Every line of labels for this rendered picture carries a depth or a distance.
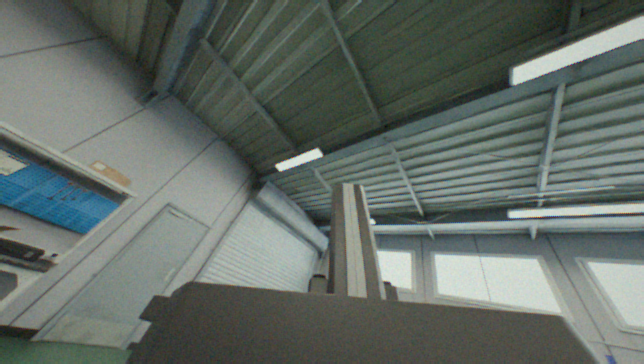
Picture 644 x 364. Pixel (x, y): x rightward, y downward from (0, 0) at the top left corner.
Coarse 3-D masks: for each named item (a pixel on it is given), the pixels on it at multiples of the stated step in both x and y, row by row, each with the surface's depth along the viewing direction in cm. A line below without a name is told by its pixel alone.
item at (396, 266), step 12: (384, 252) 531; (396, 252) 512; (408, 252) 494; (384, 264) 509; (396, 264) 490; (408, 264) 473; (384, 276) 488; (396, 276) 471; (408, 276) 455; (408, 288) 438
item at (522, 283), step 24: (456, 264) 414; (480, 264) 388; (504, 264) 367; (528, 264) 347; (456, 288) 386; (480, 288) 364; (504, 288) 345; (528, 288) 327; (552, 288) 312; (552, 312) 296
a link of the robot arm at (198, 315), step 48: (192, 288) 4; (240, 288) 4; (144, 336) 4; (192, 336) 4; (240, 336) 4; (288, 336) 4; (336, 336) 4; (384, 336) 4; (432, 336) 4; (480, 336) 4; (528, 336) 4; (576, 336) 4
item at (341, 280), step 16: (336, 192) 9; (336, 208) 8; (336, 224) 7; (336, 240) 7; (352, 240) 7; (336, 256) 6; (352, 256) 6; (336, 272) 6; (352, 272) 6; (320, 288) 6; (336, 288) 5; (352, 288) 5
